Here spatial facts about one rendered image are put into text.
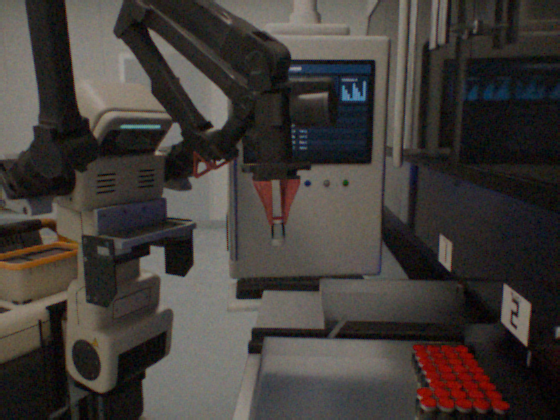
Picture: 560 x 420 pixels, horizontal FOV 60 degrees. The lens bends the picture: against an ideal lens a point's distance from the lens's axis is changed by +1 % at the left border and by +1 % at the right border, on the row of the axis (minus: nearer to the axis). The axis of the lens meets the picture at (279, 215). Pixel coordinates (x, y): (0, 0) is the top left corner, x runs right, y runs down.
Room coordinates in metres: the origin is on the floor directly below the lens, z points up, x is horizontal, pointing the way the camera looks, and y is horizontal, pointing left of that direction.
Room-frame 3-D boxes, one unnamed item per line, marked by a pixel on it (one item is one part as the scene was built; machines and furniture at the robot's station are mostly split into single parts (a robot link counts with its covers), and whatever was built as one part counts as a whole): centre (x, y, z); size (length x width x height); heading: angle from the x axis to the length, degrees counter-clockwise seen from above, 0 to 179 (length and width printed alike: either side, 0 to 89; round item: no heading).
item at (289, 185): (0.76, 0.01, 1.17); 0.07 x 0.07 x 0.09; 12
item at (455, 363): (0.65, -0.27, 0.90); 0.18 x 0.02 x 0.05; 177
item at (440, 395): (0.66, -0.22, 0.90); 0.18 x 0.02 x 0.05; 176
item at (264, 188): (0.76, 0.00, 1.17); 0.07 x 0.07 x 0.09; 12
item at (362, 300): (1.00, -0.26, 0.90); 0.34 x 0.26 x 0.04; 87
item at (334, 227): (1.58, -0.08, 1.19); 0.50 x 0.19 x 0.78; 95
